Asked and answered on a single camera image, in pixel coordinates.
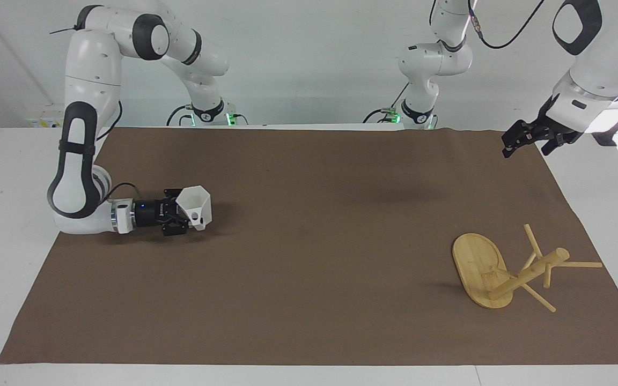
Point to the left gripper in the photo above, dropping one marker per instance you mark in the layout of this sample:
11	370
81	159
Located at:
551	128

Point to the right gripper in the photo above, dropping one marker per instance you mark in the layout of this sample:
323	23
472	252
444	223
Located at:
148	213

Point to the white angular cup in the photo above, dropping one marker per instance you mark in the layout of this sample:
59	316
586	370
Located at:
195	205

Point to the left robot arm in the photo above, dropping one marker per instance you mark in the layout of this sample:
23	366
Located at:
590	69

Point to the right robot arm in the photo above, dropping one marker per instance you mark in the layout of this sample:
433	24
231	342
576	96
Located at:
93	69

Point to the wooden cup rack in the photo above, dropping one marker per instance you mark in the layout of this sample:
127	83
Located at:
478	271

